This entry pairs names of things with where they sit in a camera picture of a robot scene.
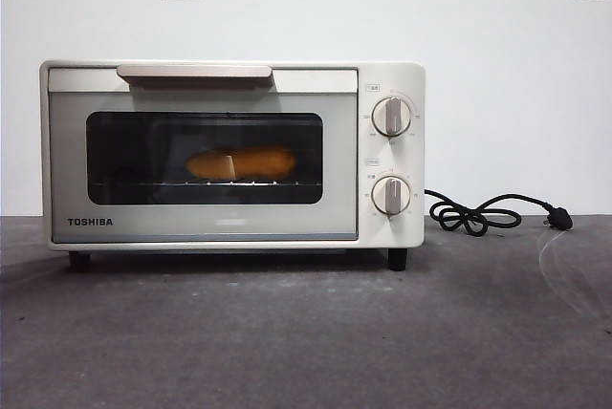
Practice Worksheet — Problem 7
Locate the yellow corn cob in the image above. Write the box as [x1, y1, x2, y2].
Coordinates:
[185, 146, 296, 181]

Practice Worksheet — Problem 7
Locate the cream Toshiba toaster oven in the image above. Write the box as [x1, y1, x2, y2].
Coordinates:
[39, 59, 426, 272]

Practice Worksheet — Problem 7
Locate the glass oven door with handle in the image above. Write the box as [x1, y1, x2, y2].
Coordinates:
[47, 63, 360, 243]

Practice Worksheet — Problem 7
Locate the metal wire oven rack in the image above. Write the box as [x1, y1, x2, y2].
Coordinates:
[93, 179, 321, 188]

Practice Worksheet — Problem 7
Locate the cream round oven knob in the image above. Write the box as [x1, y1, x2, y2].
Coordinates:
[371, 96, 413, 138]
[371, 175, 412, 217]

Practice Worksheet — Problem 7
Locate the black power cable with plug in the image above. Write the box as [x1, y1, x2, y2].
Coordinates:
[424, 188, 574, 233]

